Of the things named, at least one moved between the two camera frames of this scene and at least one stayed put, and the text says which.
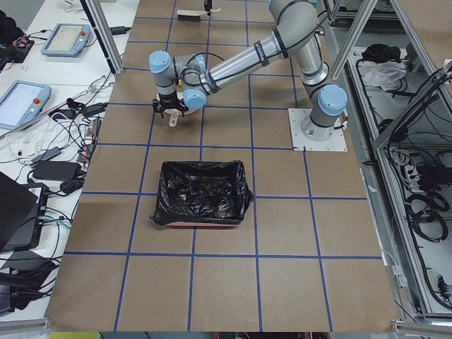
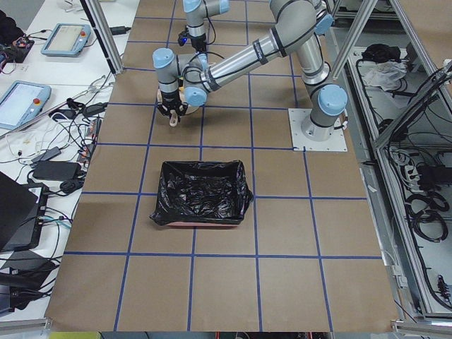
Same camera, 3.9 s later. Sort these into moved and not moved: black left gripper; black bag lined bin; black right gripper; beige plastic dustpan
Moved: black right gripper
Not moved: beige plastic dustpan; black left gripper; black bag lined bin
